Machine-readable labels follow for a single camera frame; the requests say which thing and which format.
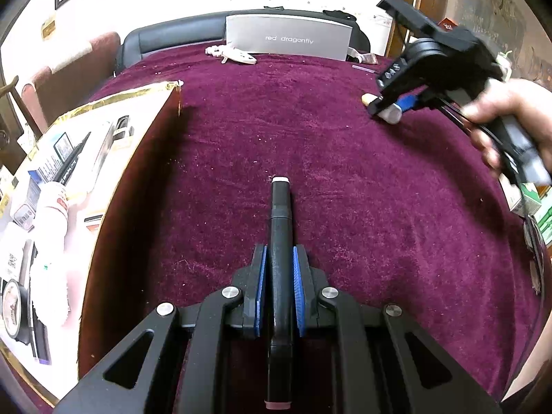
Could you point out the black leather sofa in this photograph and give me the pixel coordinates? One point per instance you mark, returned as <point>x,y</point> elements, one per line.
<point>172,39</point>

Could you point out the grey cardboard box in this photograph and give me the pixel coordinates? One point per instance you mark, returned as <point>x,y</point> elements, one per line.
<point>289,36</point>

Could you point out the white bottle orange cap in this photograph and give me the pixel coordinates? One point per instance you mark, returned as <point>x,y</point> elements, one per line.
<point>390,115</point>

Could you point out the black marker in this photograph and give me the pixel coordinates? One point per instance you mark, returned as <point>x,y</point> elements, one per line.
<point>280,224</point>

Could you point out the brown armchair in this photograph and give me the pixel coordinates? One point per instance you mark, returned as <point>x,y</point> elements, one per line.
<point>73,77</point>

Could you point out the black bag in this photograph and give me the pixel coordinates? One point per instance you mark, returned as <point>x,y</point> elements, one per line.
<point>338,14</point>

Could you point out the white and green box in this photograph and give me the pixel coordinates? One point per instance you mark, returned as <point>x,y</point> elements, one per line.
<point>539,215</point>

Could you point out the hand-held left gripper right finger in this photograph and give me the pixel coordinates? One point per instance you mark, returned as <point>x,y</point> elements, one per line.
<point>299,293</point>

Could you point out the eyeglasses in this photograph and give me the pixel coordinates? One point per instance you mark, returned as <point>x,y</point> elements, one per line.
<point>534,246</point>

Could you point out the gold wall plaque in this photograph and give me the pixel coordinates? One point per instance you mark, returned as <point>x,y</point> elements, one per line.
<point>48,26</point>

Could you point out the person's right hand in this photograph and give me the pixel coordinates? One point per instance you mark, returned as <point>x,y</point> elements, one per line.
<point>509,97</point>

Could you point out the white pink toy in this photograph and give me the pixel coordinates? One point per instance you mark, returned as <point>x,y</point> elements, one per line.
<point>239,56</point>

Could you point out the wooden chair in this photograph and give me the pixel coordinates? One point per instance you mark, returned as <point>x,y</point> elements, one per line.
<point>8,108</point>

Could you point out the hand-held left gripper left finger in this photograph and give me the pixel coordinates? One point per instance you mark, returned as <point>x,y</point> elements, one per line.
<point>260,293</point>

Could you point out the clear plastic packet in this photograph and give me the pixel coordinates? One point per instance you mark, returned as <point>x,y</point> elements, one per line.
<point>364,57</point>

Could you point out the blue and white medicine box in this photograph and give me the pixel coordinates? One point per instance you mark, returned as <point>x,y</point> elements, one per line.
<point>47,168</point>

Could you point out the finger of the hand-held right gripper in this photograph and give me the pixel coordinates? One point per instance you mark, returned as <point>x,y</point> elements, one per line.
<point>401,80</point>
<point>416,103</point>

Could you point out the white gold-trimmed tray box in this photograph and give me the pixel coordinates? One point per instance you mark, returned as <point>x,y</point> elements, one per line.
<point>146,103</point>

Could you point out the black tube with gold end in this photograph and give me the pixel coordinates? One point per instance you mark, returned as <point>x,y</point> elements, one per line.
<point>71,159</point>

